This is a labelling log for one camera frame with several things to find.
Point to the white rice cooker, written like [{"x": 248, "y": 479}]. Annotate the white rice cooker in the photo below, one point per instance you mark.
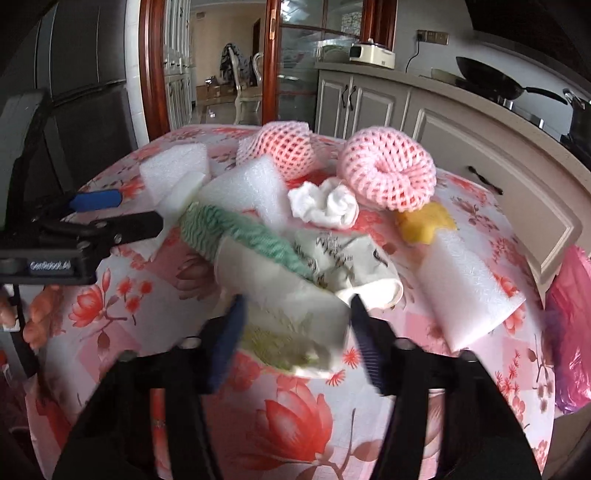
[{"x": 371, "y": 55}]

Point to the white paper carton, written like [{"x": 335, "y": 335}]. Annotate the white paper carton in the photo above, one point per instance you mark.
[{"x": 286, "y": 304}]

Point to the dark cooking pot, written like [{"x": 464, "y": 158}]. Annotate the dark cooking pot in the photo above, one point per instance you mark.
[{"x": 579, "y": 117}]

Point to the white paper towel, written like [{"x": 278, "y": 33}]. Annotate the white paper towel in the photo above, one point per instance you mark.
[{"x": 466, "y": 286}]

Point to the wooden glass door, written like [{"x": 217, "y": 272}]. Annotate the wooden glass door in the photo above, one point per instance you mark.
[{"x": 300, "y": 69}]

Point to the wooden door frame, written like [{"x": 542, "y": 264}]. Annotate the wooden door frame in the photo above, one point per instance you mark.
[{"x": 152, "y": 69}]

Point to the small white foam block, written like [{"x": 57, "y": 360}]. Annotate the small white foam block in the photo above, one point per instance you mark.
[{"x": 182, "y": 196}]

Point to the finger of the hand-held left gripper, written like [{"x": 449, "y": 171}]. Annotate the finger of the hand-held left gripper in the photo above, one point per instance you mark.
[
  {"x": 131, "y": 228},
  {"x": 94, "y": 201}
]

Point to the yellow sponge piece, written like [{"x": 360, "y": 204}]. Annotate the yellow sponge piece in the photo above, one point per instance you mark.
[{"x": 422, "y": 224}]

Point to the black gas stove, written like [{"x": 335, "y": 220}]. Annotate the black gas stove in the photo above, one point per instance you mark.
[{"x": 540, "y": 122}]

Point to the pink trash bag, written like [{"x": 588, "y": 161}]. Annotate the pink trash bag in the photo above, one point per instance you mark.
[{"x": 572, "y": 323}]

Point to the wall socket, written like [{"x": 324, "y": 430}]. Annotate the wall socket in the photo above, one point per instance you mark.
[{"x": 432, "y": 37}]

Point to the person's left hand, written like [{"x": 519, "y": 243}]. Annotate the person's left hand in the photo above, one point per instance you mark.
[{"x": 46, "y": 307}]

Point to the floral pink tablecloth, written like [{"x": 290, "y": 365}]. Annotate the floral pink tablecloth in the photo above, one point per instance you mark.
[{"x": 286, "y": 424}]

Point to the white crumpled tissue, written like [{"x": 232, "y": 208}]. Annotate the white crumpled tissue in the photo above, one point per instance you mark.
[{"x": 323, "y": 203}]

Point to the rolled pink foam net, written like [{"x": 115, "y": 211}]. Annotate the rolled pink foam net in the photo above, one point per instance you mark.
[{"x": 369, "y": 161}]

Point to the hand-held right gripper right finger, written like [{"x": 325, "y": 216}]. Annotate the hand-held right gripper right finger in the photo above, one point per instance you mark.
[{"x": 369, "y": 353}]

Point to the black wok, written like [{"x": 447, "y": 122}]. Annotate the black wok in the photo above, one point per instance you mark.
[{"x": 489, "y": 76}]

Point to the dark refrigerator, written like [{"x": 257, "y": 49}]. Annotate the dark refrigerator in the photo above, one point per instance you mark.
[{"x": 87, "y": 92}]

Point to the green wavy cloth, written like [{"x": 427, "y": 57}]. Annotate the green wavy cloth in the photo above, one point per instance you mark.
[{"x": 231, "y": 230}]

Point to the white printed paper bag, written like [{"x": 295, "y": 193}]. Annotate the white printed paper bag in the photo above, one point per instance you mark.
[{"x": 369, "y": 277}]

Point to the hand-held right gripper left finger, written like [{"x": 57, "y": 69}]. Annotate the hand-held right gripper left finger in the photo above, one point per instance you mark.
[{"x": 226, "y": 344}]

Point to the flat pink foam net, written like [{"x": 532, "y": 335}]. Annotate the flat pink foam net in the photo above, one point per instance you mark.
[{"x": 286, "y": 147}]

